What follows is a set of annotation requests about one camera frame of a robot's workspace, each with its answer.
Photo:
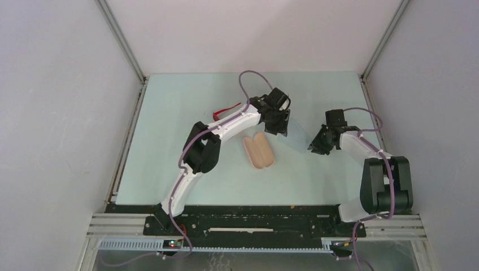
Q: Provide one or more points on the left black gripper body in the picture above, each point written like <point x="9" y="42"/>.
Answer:
<point x="277" y="122"/>

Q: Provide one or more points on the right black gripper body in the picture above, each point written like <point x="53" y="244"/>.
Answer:
<point x="321" y="142"/>

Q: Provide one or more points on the blue cleaning cloth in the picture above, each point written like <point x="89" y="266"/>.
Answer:
<point x="297" y="138"/>

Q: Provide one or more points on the pink glasses case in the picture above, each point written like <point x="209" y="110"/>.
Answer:
<point x="259" y="151"/>

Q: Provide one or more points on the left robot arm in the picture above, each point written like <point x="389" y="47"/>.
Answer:
<point x="202" y="149"/>

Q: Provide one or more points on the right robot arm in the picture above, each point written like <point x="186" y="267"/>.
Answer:
<point x="386" y="186"/>

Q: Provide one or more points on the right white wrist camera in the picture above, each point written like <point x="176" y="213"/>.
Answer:
<point x="335" y="118"/>

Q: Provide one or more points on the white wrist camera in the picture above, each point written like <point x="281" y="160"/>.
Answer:
<point x="277" y="99"/>
<point x="335" y="118"/>

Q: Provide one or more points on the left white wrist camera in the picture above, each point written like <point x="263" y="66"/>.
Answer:
<point x="277" y="99"/>

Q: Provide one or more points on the red frame sunglasses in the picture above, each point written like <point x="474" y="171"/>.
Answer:
<point x="216" y="116"/>

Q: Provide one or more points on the right aluminium frame post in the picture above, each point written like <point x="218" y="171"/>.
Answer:
<point x="378" y="51"/>

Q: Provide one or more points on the aluminium frame post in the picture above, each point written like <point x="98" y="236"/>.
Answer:
<point x="378" y="51"/>
<point x="125" y="47"/>

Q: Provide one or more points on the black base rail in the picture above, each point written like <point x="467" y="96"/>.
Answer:
<point x="245" y="227"/>

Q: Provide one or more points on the left aluminium frame post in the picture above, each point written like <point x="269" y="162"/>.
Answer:
<point x="125" y="47"/>

